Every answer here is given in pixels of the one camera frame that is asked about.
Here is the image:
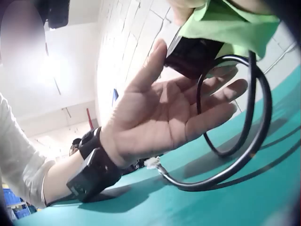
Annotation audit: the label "person's left hand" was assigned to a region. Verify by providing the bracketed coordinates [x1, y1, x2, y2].
[101, 39, 249, 168]

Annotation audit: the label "person's right hand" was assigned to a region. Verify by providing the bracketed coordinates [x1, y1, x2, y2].
[169, 0, 208, 26]

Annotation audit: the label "person's left ring finger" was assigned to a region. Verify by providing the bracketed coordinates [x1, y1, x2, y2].
[186, 102, 237, 124]

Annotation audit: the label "person's left thumb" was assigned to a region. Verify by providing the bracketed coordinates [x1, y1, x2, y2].
[132, 39, 168, 94]

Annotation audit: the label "person's left middle finger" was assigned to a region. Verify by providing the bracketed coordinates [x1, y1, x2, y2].
[188, 79, 249, 103]

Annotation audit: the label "person's left little finger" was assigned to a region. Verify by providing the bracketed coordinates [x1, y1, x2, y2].
[173, 115, 227, 150]

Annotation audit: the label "person's right fingers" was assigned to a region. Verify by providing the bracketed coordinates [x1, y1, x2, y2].
[170, 0, 206, 26]

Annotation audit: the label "person's left index finger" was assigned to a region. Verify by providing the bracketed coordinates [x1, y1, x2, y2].
[202, 67, 238, 83]

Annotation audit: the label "black box device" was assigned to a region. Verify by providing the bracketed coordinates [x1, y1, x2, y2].
[163, 31, 226, 80]

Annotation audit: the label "green cloth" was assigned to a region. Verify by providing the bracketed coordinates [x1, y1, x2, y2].
[178, 0, 286, 62]

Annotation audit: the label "green table mat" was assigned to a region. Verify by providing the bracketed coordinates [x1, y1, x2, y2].
[13, 93, 301, 226]

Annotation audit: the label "black wrist band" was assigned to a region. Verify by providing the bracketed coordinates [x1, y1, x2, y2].
[67, 127, 123, 203]

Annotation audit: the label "person's body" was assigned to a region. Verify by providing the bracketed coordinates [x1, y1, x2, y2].
[0, 93, 55, 209]

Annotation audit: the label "stack of blue crates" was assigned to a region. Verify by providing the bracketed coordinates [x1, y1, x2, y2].
[2, 185, 32, 220]

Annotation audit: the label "black cable with white connector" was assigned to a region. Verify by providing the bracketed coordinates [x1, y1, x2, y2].
[146, 54, 273, 191]

